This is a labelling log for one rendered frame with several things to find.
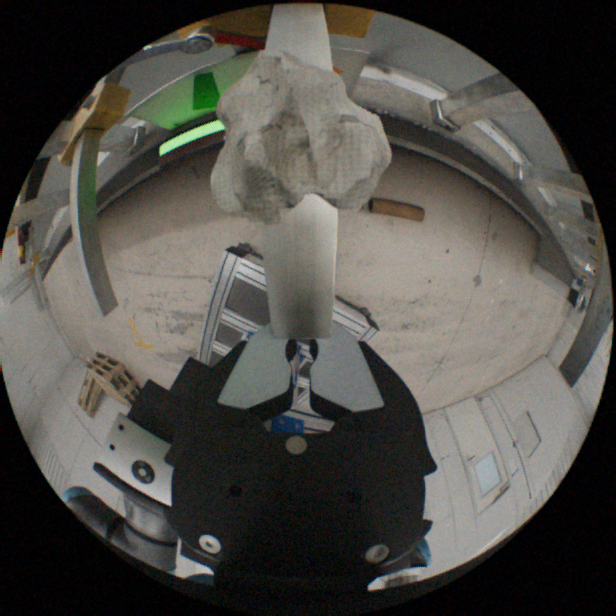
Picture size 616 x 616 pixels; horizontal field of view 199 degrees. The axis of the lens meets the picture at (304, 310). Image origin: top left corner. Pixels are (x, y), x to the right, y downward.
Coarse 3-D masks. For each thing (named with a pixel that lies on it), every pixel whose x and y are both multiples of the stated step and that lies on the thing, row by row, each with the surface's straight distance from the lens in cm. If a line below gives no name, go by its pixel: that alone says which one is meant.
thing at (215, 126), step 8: (200, 128) 31; (208, 128) 30; (216, 128) 29; (224, 128) 29; (184, 136) 32; (192, 136) 31; (200, 136) 30; (168, 144) 34; (176, 144) 33; (160, 152) 35
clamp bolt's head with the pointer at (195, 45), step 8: (216, 32) 21; (192, 40) 19; (200, 40) 19; (208, 40) 19; (216, 40) 21; (224, 40) 21; (232, 40) 21; (240, 40) 21; (248, 40) 21; (256, 40) 21; (192, 48) 20; (200, 48) 20; (256, 48) 22; (264, 48) 22
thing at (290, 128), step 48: (240, 96) 8; (288, 96) 6; (336, 96) 8; (240, 144) 7; (288, 144) 6; (336, 144) 7; (384, 144) 7; (240, 192) 7; (288, 192) 6; (336, 192) 6
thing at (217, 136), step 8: (208, 136) 29; (216, 136) 29; (224, 136) 28; (184, 144) 32; (192, 144) 31; (200, 144) 30; (208, 144) 29; (168, 152) 33; (176, 152) 32; (184, 152) 31; (160, 160) 34; (168, 160) 33
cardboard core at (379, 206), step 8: (376, 200) 92; (384, 200) 95; (368, 208) 97; (376, 208) 91; (384, 208) 93; (392, 208) 94; (400, 208) 96; (408, 208) 99; (416, 208) 102; (400, 216) 99; (408, 216) 100; (416, 216) 102; (424, 216) 104
